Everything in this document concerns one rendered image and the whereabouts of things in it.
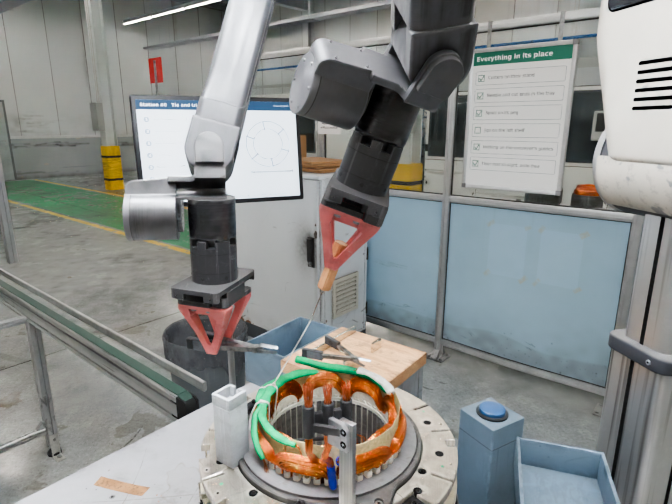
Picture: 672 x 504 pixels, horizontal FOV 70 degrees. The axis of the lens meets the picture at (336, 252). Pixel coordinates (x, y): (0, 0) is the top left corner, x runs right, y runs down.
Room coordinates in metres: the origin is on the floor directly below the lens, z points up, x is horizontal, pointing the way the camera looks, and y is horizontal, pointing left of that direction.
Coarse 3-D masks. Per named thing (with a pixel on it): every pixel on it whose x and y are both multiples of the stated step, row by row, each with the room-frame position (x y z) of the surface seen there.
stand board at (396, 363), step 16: (352, 336) 0.91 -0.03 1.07; (368, 336) 0.91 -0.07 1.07; (336, 352) 0.83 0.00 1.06; (352, 352) 0.83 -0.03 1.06; (368, 352) 0.83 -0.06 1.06; (384, 352) 0.83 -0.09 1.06; (400, 352) 0.83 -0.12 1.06; (416, 352) 0.83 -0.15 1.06; (288, 368) 0.79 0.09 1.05; (304, 368) 0.77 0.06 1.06; (368, 368) 0.77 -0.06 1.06; (384, 368) 0.77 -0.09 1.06; (400, 368) 0.77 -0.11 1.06; (416, 368) 0.80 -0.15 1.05; (400, 384) 0.76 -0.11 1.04
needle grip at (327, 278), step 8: (336, 240) 0.53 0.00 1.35; (336, 248) 0.52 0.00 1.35; (344, 248) 0.52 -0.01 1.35; (336, 256) 0.52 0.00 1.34; (328, 272) 0.53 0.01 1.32; (336, 272) 0.53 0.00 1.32; (320, 280) 0.53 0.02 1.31; (328, 280) 0.53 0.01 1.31; (320, 288) 0.53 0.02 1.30; (328, 288) 0.53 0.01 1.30
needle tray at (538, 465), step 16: (528, 448) 0.57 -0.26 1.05; (544, 448) 0.57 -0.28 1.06; (560, 448) 0.56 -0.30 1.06; (576, 448) 0.55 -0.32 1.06; (528, 464) 0.57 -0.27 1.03; (544, 464) 0.57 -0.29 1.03; (560, 464) 0.56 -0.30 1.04; (576, 464) 0.55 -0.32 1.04; (592, 464) 0.55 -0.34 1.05; (528, 480) 0.54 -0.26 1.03; (544, 480) 0.54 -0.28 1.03; (560, 480) 0.54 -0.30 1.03; (576, 480) 0.54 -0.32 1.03; (592, 480) 0.54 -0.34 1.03; (608, 480) 0.50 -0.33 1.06; (528, 496) 0.51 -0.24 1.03; (544, 496) 0.51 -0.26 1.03; (560, 496) 0.51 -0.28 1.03; (576, 496) 0.51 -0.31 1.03; (592, 496) 0.51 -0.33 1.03; (608, 496) 0.49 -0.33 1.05
